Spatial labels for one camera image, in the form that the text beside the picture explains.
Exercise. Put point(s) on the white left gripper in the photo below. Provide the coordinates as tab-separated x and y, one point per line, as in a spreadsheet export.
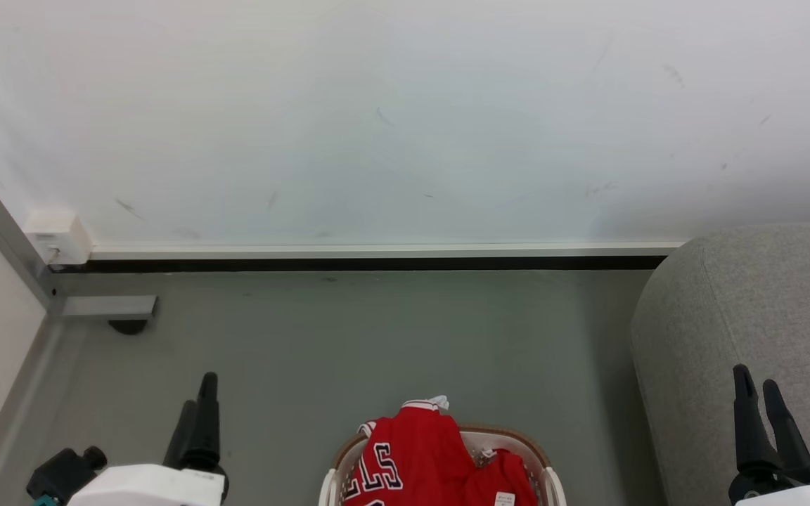
152	486

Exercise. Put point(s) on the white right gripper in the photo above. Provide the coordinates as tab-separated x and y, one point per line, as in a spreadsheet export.
763	488

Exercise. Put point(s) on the red basketball jersey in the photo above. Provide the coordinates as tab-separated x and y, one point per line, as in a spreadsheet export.
419	450

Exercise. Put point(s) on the grey fabric sofa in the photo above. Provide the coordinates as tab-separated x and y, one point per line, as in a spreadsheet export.
728	316

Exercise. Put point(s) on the black partition foot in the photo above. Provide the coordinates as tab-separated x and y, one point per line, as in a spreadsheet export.
128	327

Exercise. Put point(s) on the white laundry basket brown rim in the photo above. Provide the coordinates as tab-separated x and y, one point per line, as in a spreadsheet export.
554	492

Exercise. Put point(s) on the white and black baseboard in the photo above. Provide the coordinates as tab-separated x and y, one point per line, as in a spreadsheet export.
377	251

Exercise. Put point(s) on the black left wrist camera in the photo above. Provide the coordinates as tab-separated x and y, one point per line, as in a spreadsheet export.
60	474

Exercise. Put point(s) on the white wall outlet box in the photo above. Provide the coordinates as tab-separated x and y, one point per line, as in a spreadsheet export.
60	233

